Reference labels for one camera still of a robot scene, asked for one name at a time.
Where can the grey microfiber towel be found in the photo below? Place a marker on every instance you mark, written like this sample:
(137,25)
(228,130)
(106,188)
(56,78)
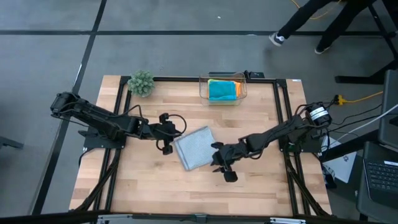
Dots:
(196,147)

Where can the dark grey monitor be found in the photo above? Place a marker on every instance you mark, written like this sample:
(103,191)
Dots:
(390,109)

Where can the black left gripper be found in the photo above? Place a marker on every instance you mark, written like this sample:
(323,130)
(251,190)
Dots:
(161,130)

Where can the black stand foot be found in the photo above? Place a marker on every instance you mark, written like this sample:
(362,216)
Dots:
(9,143)

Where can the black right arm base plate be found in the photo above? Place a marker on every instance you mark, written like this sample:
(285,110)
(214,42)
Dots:
(311,146)

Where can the white laptop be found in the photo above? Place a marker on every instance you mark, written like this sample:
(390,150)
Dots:
(342,165)

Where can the silver metal bracket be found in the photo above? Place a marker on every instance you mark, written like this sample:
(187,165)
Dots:
(286,221)
(115,219)

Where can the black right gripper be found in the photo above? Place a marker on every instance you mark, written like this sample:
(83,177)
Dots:
(231,154)

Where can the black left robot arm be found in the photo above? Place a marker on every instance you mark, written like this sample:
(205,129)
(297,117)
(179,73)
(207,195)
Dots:
(99,119)

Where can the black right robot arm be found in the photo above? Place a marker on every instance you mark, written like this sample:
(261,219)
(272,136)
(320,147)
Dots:
(289,130)

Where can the dark grey laptop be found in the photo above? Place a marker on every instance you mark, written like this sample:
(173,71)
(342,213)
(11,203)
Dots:
(382,177)

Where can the black desk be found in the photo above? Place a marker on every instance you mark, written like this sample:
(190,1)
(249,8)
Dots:
(357,80)

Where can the lime green microfiber towel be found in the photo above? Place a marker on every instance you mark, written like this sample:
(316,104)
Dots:
(213,81)

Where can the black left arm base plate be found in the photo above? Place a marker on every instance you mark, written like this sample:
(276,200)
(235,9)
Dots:
(102,143)

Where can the teal microfiber towel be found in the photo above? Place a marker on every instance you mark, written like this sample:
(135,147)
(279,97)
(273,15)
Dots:
(222,90)

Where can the clear plastic bin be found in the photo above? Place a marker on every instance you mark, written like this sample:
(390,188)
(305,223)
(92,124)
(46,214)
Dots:
(203,93)

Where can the potted artificial green plant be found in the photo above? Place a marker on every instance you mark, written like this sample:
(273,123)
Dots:
(141,83)

